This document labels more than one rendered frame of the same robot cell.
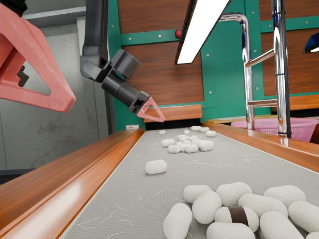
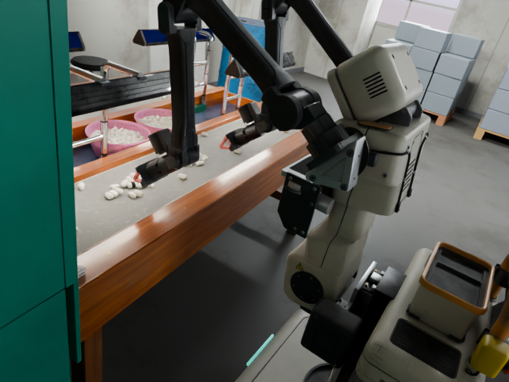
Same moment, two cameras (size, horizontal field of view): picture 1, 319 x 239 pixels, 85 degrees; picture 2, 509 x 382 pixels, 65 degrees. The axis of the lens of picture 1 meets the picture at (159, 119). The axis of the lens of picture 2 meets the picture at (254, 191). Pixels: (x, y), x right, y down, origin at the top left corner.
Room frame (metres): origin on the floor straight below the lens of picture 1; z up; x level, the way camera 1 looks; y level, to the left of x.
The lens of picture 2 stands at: (1.39, 0.78, 1.48)
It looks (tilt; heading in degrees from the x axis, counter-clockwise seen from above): 29 degrees down; 203
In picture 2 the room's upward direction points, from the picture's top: 12 degrees clockwise
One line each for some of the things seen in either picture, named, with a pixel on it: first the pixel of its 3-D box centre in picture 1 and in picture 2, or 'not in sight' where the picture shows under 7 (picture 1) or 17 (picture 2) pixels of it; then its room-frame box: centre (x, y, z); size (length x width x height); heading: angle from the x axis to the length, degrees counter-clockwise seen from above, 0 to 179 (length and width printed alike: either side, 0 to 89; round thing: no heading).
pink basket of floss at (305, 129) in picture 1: (270, 134); not in sight; (0.64, -0.40, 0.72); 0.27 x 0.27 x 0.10
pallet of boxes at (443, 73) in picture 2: not in sight; (423, 70); (-5.34, 0.26, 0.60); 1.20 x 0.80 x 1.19; 84
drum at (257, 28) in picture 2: not in sight; (247, 62); (-2.98, -1.51, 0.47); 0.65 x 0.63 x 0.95; 85
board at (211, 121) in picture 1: (242, 118); not in sight; (0.86, -0.41, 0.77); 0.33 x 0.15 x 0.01; 89
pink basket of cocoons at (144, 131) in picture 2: not in sight; (118, 141); (0.20, -0.40, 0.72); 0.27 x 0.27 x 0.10
